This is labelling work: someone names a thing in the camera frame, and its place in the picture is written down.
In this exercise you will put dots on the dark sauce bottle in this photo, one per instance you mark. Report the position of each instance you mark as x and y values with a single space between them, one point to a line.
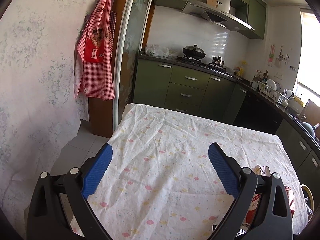
265 75

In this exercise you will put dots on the pink wall hanging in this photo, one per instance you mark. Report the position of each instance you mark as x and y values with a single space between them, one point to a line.
271 55

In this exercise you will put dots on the black bin with yellow rim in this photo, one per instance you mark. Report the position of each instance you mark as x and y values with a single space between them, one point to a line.
308 195

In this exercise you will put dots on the green base cabinet unit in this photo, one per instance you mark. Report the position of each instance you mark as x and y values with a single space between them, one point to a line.
185 85

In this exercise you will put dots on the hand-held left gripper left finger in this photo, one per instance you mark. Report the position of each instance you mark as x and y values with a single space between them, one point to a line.
97 172

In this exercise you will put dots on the brown wooden door frame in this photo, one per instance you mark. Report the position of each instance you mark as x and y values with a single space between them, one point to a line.
100 115

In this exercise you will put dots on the gas stove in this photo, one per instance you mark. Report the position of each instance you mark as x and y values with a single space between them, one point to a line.
200 62

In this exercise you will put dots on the black wok with lid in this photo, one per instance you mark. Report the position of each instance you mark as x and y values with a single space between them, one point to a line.
193 52

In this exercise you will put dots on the yellow bottle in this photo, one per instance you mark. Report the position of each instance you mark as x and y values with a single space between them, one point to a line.
240 72

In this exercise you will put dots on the white printed tablecloth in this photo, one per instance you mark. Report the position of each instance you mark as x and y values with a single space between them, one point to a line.
162 155

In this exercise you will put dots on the dark kitchen countertop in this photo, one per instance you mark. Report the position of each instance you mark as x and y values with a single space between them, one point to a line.
247 84

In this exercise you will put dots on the steel range hood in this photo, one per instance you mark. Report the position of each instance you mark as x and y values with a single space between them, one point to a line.
220 17

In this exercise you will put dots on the wooden cutting board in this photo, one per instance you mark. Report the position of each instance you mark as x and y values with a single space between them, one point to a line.
312 111

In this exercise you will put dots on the white dish rack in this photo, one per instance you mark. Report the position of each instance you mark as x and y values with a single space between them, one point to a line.
272 92

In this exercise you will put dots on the white plastic bag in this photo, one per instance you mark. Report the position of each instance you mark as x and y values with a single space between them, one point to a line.
156 50

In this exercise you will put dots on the window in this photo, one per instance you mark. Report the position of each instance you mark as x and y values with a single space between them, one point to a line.
308 42

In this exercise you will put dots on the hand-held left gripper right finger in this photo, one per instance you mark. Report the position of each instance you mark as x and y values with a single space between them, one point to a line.
223 171

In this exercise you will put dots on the red checked apron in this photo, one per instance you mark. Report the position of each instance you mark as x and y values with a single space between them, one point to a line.
97 75

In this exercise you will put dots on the small metal kettle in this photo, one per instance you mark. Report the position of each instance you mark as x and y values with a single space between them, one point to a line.
218 62

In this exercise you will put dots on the white and red carton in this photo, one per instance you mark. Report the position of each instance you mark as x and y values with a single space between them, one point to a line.
262 171

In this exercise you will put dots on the glass sliding door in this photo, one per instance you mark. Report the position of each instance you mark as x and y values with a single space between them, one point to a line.
130 67

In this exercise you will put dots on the red drink can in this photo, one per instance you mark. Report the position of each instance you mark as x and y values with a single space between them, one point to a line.
290 197

